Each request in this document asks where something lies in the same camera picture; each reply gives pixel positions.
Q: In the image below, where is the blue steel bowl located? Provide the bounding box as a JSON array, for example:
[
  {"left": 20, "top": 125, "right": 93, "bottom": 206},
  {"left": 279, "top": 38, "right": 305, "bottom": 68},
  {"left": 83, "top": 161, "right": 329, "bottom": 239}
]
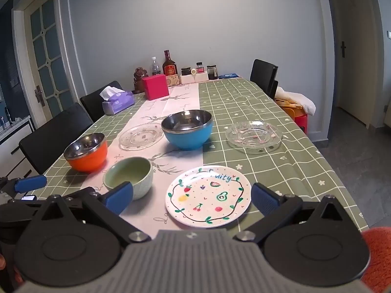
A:
[{"left": 161, "top": 109, "right": 213, "bottom": 151}]

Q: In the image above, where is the white cabinet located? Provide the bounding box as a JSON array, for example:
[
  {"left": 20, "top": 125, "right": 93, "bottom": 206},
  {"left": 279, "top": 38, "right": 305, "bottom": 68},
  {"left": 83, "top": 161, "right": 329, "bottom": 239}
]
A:
[{"left": 0, "top": 114, "right": 34, "bottom": 178}]

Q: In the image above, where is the glass-pane door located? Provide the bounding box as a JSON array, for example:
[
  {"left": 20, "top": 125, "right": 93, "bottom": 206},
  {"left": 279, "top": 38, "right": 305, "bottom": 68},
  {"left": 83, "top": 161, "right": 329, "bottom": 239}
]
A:
[{"left": 12, "top": 0, "right": 77, "bottom": 129}]

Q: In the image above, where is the purple tissue box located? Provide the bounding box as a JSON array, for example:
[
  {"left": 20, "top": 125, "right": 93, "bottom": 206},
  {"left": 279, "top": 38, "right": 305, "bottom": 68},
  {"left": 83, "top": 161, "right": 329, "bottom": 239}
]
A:
[{"left": 102, "top": 86, "right": 135, "bottom": 115}]

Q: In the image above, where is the brown liquor bottle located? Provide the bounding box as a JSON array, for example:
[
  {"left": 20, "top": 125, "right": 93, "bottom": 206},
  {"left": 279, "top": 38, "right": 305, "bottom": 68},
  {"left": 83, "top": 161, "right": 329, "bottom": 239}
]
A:
[{"left": 162, "top": 50, "right": 178, "bottom": 76}]

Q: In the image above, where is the white fruit-print plate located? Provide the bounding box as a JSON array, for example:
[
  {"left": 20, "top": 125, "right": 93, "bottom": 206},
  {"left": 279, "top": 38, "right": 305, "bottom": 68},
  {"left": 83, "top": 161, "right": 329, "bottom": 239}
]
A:
[{"left": 165, "top": 165, "right": 252, "bottom": 228}]

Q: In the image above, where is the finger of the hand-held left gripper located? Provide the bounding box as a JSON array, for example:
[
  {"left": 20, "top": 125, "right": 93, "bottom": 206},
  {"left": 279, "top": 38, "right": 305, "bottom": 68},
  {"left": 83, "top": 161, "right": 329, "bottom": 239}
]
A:
[{"left": 0, "top": 174, "right": 48, "bottom": 195}]

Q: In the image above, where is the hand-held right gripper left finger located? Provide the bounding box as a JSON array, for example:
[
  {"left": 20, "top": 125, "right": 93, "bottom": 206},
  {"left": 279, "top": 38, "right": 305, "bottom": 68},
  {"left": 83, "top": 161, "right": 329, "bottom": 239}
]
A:
[{"left": 31, "top": 181, "right": 152, "bottom": 242}]

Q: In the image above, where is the white table runner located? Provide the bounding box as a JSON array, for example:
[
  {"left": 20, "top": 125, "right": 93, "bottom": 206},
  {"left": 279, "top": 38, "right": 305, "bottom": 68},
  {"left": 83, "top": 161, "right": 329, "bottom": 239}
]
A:
[{"left": 92, "top": 83, "right": 205, "bottom": 239}]

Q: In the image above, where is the plain door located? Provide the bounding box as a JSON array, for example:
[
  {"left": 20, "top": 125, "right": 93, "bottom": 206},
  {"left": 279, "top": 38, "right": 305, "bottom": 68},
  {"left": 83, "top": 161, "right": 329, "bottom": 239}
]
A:
[{"left": 328, "top": 0, "right": 376, "bottom": 126}]

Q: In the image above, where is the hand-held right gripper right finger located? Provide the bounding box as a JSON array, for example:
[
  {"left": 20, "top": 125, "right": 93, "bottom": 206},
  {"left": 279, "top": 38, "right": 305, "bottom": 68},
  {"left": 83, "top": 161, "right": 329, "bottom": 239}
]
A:
[{"left": 234, "top": 182, "right": 355, "bottom": 245}]

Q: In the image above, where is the green checked tablecloth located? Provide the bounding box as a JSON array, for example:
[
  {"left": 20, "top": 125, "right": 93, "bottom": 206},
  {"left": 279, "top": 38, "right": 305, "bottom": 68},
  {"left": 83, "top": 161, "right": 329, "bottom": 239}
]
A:
[{"left": 31, "top": 78, "right": 365, "bottom": 241}]

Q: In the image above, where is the red stool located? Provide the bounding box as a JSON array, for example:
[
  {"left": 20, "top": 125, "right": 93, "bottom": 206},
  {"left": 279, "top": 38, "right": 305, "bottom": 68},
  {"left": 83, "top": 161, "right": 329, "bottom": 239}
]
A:
[{"left": 281, "top": 105, "right": 307, "bottom": 135}]

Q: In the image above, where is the clear glass plate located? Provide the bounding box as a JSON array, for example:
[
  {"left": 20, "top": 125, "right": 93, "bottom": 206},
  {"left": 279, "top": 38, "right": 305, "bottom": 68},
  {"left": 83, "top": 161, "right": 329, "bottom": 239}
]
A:
[
  {"left": 118, "top": 123, "right": 164, "bottom": 151},
  {"left": 225, "top": 120, "right": 283, "bottom": 155}
]

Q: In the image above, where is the pink box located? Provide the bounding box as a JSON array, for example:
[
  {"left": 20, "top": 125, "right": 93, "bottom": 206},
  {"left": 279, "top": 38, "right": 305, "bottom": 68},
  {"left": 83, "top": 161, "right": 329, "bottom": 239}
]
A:
[{"left": 141, "top": 74, "right": 169, "bottom": 101}]

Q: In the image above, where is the orange steel bowl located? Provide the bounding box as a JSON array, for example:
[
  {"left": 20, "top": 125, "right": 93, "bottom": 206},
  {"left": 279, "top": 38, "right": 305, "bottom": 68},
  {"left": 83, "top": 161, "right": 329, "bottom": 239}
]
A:
[{"left": 63, "top": 133, "right": 109, "bottom": 172}]

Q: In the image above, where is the black chair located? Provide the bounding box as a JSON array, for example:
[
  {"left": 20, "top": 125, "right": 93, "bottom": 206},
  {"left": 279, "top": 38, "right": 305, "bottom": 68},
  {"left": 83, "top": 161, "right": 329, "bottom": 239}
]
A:
[
  {"left": 19, "top": 102, "right": 94, "bottom": 175},
  {"left": 80, "top": 81, "right": 126, "bottom": 123},
  {"left": 250, "top": 59, "right": 279, "bottom": 100}
]

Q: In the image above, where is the green ceramic bowl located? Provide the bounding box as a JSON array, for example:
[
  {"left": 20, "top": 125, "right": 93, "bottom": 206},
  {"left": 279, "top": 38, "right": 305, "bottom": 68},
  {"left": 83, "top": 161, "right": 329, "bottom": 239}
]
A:
[{"left": 103, "top": 157, "right": 154, "bottom": 201}]

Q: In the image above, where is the brown figurine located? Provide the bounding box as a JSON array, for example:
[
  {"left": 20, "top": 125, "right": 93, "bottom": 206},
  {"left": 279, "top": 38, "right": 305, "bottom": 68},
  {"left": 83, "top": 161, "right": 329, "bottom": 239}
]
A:
[{"left": 132, "top": 67, "right": 149, "bottom": 94}]

